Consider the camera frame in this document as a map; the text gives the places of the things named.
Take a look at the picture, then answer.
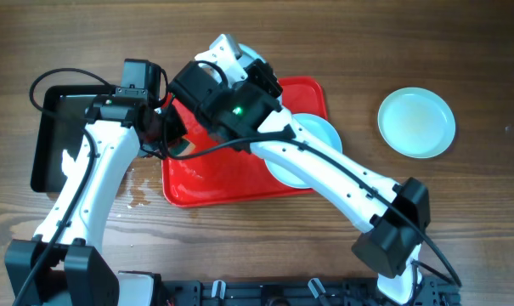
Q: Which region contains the white plate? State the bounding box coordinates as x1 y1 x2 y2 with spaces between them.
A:
264 113 342 189
377 87 456 159
238 43 266 68

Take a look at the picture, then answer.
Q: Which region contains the orange green sponge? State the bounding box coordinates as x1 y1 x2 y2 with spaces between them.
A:
170 137 195 157

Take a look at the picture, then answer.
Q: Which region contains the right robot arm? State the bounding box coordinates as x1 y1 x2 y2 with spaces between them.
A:
169 59 430 304

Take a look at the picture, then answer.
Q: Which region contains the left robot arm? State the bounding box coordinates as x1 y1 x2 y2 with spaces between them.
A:
4 95 186 305

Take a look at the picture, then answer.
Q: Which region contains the red plastic tray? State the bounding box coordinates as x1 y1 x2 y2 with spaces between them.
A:
162 76 328 208

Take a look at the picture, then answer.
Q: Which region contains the black water basin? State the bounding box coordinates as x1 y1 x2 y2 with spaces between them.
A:
30 85 109 193

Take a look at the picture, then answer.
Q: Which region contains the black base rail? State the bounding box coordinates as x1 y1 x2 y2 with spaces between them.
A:
154 275 460 306

